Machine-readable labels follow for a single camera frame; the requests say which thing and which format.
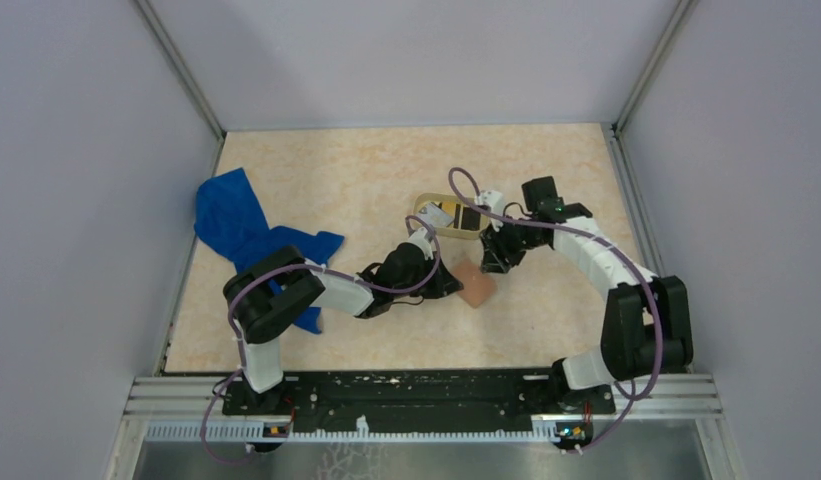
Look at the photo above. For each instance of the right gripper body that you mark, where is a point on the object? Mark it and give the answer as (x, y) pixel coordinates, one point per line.
(507, 231)

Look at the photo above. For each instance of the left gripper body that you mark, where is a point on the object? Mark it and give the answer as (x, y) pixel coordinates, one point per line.
(422, 275)

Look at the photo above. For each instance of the tan leather card holder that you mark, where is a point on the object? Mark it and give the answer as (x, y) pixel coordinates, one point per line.
(478, 287)

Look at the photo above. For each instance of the beige oval tray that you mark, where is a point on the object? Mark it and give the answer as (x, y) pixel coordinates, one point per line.
(451, 204)

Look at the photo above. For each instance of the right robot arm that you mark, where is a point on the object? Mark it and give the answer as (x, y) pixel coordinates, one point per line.
(646, 325)

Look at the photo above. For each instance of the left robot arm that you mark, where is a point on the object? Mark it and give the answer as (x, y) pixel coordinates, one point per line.
(265, 300)

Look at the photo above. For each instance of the white card in tray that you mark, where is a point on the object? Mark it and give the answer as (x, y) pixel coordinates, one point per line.
(435, 216)

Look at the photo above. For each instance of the blue cloth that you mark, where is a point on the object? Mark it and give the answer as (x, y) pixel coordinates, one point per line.
(230, 220)

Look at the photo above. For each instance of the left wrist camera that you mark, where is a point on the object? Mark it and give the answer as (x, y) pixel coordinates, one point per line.
(425, 241)

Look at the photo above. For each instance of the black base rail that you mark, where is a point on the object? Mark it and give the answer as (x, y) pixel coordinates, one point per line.
(417, 401)

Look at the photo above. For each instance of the aluminium frame rail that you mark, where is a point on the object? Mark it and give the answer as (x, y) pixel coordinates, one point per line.
(190, 408)

